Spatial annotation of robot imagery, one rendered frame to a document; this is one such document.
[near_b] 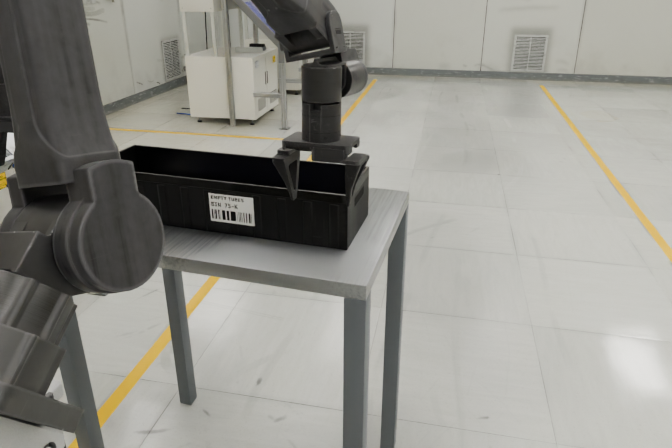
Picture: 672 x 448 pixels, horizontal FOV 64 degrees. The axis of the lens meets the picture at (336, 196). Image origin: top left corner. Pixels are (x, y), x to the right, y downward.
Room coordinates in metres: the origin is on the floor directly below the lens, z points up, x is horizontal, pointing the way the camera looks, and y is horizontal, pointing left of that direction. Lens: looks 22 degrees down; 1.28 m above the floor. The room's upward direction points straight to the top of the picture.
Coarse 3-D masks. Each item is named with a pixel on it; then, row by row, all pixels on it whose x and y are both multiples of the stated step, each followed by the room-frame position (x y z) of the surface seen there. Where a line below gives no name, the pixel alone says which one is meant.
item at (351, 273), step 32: (384, 192) 1.21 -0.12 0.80; (384, 224) 1.03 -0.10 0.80; (192, 256) 0.89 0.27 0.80; (224, 256) 0.89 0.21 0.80; (256, 256) 0.89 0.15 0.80; (288, 256) 0.89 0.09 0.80; (320, 256) 0.89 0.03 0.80; (352, 256) 0.89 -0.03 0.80; (384, 256) 0.93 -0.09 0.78; (320, 288) 0.80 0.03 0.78; (352, 288) 0.79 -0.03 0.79; (352, 320) 0.79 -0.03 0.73; (352, 352) 0.79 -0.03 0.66; (384, 352) 1.19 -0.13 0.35; (64, 384) 0.98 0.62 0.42; (192, 384) 1.38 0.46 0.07; (352, 384) 0.79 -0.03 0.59; (384, 384) 1.19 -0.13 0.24; (96, 416) 1.00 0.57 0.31; (352, 416) 0.79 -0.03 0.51; (384, 416) 1.18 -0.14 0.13
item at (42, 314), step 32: (0, 288) 0.30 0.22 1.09; (32, 288) 0.31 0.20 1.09; (0, 320) 0.29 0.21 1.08; (32, 320) 0.30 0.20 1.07; (64, 320) 0.32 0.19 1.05; (0, 352) 0.27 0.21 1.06; (32, 352) 0.28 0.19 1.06; (64, 352) 0.30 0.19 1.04; (0, 384) 0.24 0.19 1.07; (32, 384) 0.28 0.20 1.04; (32, 416) 0.25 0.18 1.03; (64, 416) 0.27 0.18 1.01
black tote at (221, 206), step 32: (160, 160) 1.21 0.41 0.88; (192, 160) 1.18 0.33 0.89; (224, 160) 1.16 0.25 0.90; (256, 160) 1.14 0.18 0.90; (160, 192) 1.02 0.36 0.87; (192, 192) 1.00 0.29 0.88; (224, 192) 0.98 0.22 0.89; (256, 192) 0.96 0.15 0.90; (288, 192) 0.94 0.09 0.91; (320, 192) 0.92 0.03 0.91; (192, 224) 1.00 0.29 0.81; (224, 224) 0.98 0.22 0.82; (256, 224) 0.96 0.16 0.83; (288, 224) 0.94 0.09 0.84; (320, 224) 0.92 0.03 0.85; (352, 224) 0.94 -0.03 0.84
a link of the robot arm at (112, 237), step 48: (0, 0) 0.40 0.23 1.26; (48, 0) 0.41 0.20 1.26; (0, 48) 0.40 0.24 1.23; (48, 48) 0.39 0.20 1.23; (48, 96) 0.38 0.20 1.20; (96, 96) 0.41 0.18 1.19; (48, 144) 0.37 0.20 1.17; (96, 144) 0.39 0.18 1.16; (48, 192) 0.41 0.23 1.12; (96, 192) 0.36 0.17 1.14; (96, 240) 0.34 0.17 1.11; (144, 240) 0.37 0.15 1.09; (96, 288) 0.34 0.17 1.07
